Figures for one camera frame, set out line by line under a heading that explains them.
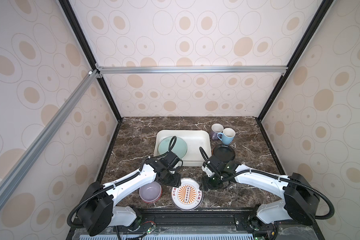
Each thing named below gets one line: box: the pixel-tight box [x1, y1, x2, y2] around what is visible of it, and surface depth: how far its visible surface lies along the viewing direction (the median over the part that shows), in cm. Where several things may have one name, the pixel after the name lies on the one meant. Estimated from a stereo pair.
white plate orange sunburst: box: [170, 177, 204, 211], surface depth 83 cm
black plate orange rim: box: [212, 144, 235, 163], surface depth 100 cm
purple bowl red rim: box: [139, 181, 162, 204], surface depth 79 cm
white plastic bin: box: [153, 130, 212, 167], surface depth 107 cm
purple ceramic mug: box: [211, 123, 224, 140], surface depth 107 cm
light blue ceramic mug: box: [217, 127, 236, 145], surface depth 102 cm
